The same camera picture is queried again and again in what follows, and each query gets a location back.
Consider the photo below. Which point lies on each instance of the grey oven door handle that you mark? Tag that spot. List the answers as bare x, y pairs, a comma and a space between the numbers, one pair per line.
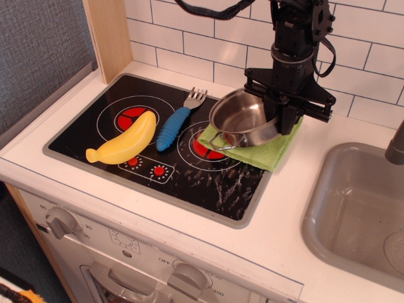
126, 286

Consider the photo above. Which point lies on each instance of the grey oven knob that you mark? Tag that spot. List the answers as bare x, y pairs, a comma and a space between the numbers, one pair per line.
188, 281

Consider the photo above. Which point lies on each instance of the grey sink basin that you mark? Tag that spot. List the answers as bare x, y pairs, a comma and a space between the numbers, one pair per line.
354, 219

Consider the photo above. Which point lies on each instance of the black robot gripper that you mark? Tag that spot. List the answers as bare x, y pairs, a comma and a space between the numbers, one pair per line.
289, 90

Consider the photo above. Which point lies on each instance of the grey timer knob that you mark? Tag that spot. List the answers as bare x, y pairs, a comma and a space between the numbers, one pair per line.
60, 222

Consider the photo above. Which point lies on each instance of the yellow orange cloth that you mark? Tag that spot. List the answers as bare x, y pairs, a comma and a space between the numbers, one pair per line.
28, 296

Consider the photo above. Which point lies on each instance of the grey faucet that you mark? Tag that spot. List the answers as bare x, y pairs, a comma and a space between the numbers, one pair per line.
394, 152

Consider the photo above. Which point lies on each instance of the black toy stovetop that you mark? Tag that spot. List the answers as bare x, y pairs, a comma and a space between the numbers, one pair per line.
186, 175

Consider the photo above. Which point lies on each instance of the green folded towel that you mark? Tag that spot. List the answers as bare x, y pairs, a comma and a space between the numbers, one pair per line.
266, 156

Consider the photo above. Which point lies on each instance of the blue handled toy fork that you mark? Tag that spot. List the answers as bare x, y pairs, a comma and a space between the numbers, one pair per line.
173, 124

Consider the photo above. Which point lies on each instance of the wooden side post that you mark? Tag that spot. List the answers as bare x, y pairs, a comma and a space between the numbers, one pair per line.
110, 36

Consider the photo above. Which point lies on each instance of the yellow plastic banana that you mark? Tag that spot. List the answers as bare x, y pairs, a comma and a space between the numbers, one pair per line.
128, 144

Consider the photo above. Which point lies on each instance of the small steel pan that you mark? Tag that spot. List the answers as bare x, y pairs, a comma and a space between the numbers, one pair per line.
240, 121

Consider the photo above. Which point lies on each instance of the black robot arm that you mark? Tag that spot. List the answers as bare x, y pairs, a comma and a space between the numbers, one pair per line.
301, 27

